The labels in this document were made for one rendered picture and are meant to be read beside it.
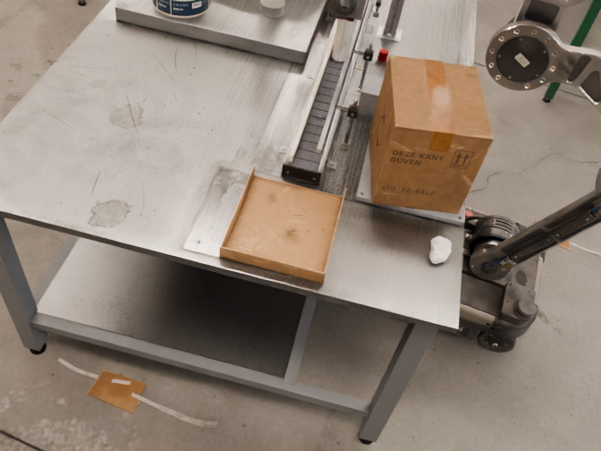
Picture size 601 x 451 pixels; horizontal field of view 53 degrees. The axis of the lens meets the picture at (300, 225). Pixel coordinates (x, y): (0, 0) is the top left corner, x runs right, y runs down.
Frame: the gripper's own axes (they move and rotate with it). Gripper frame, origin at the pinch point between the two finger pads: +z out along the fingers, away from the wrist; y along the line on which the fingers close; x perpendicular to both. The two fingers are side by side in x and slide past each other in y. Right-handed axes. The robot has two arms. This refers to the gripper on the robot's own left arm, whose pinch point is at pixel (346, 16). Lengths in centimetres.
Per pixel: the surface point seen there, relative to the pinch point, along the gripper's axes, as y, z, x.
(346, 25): -0.3, 6.5, 0.2
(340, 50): 0.2, 13.4, 6.1
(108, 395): 48, 23, 136
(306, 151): 0.4, -13.1, 44.3
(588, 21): -112, 138, -78
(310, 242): -8, -28, 69
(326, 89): 0.7, 6.4, 21.3
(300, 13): 18.6, 32.5, -9.5
